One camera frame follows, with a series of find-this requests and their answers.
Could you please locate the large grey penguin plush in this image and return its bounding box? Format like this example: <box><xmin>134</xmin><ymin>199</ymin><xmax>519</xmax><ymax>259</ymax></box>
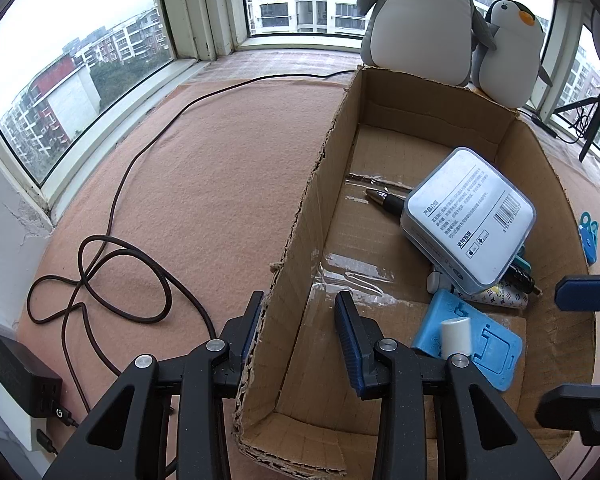
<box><xmin>357</xmin><ymin>0</ymin><xmax>498</xmax><ymax>87</ymax></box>

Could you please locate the cardboard box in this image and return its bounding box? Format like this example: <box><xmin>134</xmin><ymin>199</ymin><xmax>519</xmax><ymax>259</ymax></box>
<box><xmin>234</xmin><ymin>64</ymin><xmax>596</xmax><ymax>476</ymax></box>

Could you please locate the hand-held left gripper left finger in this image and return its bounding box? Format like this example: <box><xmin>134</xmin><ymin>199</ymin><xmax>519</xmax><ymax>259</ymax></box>
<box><xmin>42</xmin><ymin>290</ymin><xmax>266</xmax><ymax>480</ymax></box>

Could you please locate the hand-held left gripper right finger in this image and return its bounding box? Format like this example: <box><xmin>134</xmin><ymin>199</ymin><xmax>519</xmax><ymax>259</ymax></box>
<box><xmin>334</xmin><ymin>291</ymin><xmax>563</xmax><ymax>480</ymax></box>

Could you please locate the black tripod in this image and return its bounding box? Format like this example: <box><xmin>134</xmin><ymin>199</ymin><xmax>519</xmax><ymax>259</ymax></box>
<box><xmin>552</xmin><ymin>80</ymin><xmax>600</xmax><ymax>163</ymax></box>

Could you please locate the white window frame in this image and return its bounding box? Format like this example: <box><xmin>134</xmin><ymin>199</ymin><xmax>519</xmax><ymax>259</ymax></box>
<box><xmin>0</xmin><ymin>0</ymin><xmax>600</xmax><ymax>221</ymax></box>

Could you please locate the black pen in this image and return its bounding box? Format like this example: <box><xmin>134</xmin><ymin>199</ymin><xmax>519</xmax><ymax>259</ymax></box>
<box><xmin>365</xmin><ymin>187</ymin><xmax>407</xmax><ymax>218</ymax></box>

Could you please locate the white plastic case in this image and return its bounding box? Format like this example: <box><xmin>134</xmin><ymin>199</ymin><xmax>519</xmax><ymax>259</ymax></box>
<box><xmin>400</xmin><ymin>146</ymin><xmax>537</xmax><ymax>296</ymax></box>

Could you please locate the small grey penguin plush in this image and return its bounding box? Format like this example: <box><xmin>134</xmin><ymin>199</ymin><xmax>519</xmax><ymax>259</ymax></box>
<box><xmin>472</xmin><ymin>0</ymin><xmax>553</xmax><ymax>109</ymax></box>

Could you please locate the thin black cable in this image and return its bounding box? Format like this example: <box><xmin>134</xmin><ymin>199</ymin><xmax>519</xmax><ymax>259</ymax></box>
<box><xmin>529</xmin><ymin>112</ymin><xmax>581</xmax><ymax>145</ymax></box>

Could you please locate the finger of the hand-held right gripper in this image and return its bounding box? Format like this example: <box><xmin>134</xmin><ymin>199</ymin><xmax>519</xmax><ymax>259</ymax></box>
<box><xmin>536</xmin><ymin>384</ymin><xmax>600</xmax><ymax>447</ymax></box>
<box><xmin>554</xmin><ymin>274</ymin><xmax>600</xmax><ymax>313</ymax></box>

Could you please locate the pink blanket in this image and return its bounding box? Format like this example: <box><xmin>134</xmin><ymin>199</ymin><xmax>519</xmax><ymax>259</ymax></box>
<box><xmin>17</xmin><ymin>50</ymin><xmax>600</xmax><ymax>480</ymax></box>

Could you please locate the black power adapter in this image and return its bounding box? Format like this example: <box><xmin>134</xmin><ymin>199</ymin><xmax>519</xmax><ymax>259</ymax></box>
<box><xmin>0</xmin><ymin>335</ymin><xmax>63</xmax><ymax>418</ymax></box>

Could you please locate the white power strip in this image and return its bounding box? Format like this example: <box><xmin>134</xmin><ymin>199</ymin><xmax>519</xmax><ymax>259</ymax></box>
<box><xmin>0</xmin><ymin>307</ymin><xmax>46</xmax><ymax>453</ymax></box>

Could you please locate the black cylindrical tool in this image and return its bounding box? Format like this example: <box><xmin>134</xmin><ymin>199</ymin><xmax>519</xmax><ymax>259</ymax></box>
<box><xmin>504</xmin><ymin>262</ymin><xmax>543</xmax><ymax>297</ymax></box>

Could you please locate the blue phone stand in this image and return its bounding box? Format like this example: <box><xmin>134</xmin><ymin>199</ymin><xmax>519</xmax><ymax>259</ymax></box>
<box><xmin>411</xmin><ymin>290</ymin><xmax>524</xmax><ymax>392</ymax></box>

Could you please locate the blue plastic clip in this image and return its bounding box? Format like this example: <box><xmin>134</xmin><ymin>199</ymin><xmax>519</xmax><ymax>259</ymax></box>
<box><xmin>578</xmin><ymin>211</ymin><xmax>600</xmax><ymax>264</ymax></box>

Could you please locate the small white tube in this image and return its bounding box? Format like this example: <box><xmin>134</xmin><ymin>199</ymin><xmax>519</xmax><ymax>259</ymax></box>
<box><xmin>440</xmin><ymin>317</ymin><xmax>472</xmax><ymax>361</ymax></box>

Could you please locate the white patterned lighter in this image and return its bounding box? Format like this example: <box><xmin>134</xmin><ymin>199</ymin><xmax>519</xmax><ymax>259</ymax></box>
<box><xmin>426</xmin><ymin>271</ymin><xmax>529</xmax><ymax>309</ymax></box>

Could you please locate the black power cable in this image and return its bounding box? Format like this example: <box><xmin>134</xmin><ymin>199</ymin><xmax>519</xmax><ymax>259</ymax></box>
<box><xmin>27</xmin><ymin>74</ymin><xmax>356</xmax><ymax>411</ymax></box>

